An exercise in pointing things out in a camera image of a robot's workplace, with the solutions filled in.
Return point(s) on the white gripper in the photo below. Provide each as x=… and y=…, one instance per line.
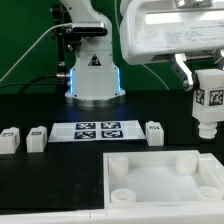
x=151, y=28

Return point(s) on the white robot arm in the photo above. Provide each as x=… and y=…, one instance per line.
x=94, y=78

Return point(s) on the white square tabletop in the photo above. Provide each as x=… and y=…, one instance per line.
x=161, y=178

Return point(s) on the white marker sheet with tags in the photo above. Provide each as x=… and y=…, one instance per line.
x=96, y=131

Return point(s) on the black camera on stand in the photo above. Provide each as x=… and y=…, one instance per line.
x=68, y=40

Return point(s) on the white L-shaped fixture wall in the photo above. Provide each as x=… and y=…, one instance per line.
x=212, y=213

